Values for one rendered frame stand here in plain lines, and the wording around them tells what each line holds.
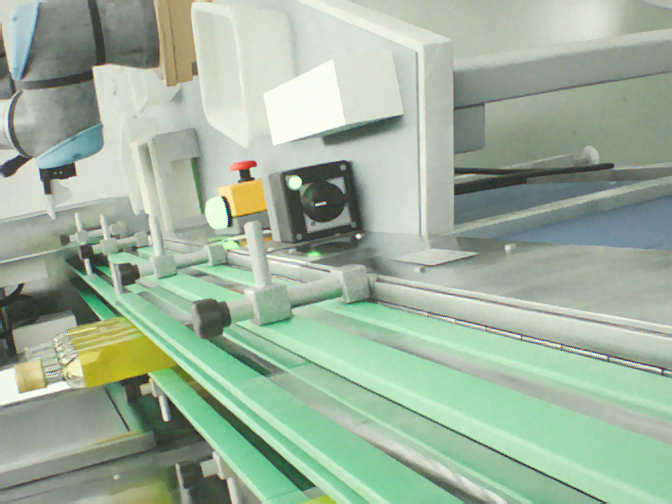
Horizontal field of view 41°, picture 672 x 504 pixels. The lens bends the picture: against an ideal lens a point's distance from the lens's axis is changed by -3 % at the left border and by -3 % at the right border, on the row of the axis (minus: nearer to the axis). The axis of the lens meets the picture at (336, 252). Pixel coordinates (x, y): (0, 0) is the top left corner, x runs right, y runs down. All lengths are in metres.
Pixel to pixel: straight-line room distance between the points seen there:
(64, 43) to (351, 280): 0.91
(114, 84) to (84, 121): 3.86
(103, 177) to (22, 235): 2.81
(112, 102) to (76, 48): 3.87
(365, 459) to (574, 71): 0.54
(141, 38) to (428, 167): 0.73
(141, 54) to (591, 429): 1.26
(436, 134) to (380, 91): 0.07
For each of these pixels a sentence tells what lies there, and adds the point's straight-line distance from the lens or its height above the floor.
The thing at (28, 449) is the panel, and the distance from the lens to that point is 1.54.
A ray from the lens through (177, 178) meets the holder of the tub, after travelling 1.76.
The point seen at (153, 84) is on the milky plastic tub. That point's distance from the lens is 1.80.
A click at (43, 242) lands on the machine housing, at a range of 2.54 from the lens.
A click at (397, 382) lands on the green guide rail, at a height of 0.96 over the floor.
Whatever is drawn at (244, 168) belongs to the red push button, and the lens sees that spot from 1.29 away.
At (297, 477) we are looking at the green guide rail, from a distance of 0.85.
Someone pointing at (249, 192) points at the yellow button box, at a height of 0.80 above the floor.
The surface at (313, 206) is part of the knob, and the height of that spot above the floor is 0.82.
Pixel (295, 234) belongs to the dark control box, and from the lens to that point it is 1.00.
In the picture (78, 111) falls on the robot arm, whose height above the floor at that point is 0.98.
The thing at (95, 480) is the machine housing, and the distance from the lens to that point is 1.41.
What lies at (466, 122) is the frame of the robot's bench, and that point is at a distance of 0.93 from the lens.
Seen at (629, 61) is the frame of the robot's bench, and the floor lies 0.48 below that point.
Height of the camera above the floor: 1.12
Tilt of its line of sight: 19 degrees down
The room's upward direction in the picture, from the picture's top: 103 degrees counter-clockwise
